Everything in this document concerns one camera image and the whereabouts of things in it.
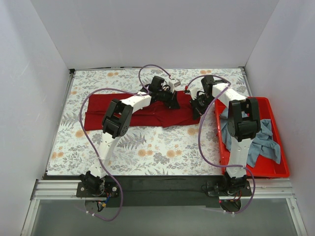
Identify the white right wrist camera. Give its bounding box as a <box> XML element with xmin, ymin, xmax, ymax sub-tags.
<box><xmin>184</xmin><ymin>86</ymin><xmax>198</xmax><ymax>100</ymax></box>

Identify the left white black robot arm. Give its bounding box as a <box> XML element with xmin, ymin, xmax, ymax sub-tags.
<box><xmin>80</xmin><ymin>76</ymin><xmax>181</xmax><ymax>196</ymax></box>

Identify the red plastic bin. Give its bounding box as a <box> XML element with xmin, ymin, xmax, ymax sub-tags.
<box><xmin>215</xmin><ymin>97</ymin><xmax>290</xmax><ymax>178</ymax></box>

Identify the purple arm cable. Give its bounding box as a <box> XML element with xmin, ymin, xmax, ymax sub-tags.
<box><xmin>79</xmin><ymin>64</ymin><xmax>173</xmax><ymax>221</ymax></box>
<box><xmin>184</xmin><ymin>75</ymin><xmax>256</xmax><ymax>215</ymax></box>

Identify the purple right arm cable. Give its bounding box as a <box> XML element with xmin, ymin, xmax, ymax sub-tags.
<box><xmin>184</xmin><ymin>75</ymin><xmax>256</xmax><ymax>215</ymax></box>

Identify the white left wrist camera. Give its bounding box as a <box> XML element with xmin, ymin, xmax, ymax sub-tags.
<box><xmin>168</xmin><ymin>79</ymin><xmax>181</xmax><ymax>93</ymax></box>

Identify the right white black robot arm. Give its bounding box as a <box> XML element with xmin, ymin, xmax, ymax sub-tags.
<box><xmin>185</xmin><ymin>75</ymin><xmax>261</xmax><ymax>194</ymax></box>

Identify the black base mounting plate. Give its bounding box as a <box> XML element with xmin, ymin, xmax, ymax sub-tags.
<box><xmin>76</xmin><ymin>176</ymin><xmax>252</xmax><ymax>210</ymax></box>

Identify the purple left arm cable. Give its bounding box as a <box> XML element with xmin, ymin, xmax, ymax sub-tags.
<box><xmin>79</xmin><ymin>64</ymin><xmax>173</xmax><ymax>221</ymax></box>

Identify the red t-shirt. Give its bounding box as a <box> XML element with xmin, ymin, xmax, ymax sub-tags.
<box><xmin>84</xmin><ymin>91</ymin><xmax>200</xmax><ymax>131</ymax></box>

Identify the grey-blue t-shirt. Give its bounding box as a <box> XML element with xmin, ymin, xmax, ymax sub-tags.
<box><xmin>220</xmin><ymin>108</ymin><xmax>281</xmax><ymax>168</ymax></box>

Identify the floral patterned table mat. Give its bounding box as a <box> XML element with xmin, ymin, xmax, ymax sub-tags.
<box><xmin>47</xmin><ymin>68</ymin><xmax>249</xmax><ymax>176</ymax></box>

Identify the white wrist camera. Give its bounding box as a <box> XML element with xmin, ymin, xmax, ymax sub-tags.
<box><xmin>168</xmin><ymin>79</ymin><xmax>181</xmax><ymax>93</ymax></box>
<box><xmin>184</xmin><ymin>86</ymin><xmax>198</xmax><ymax>100</ymax></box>

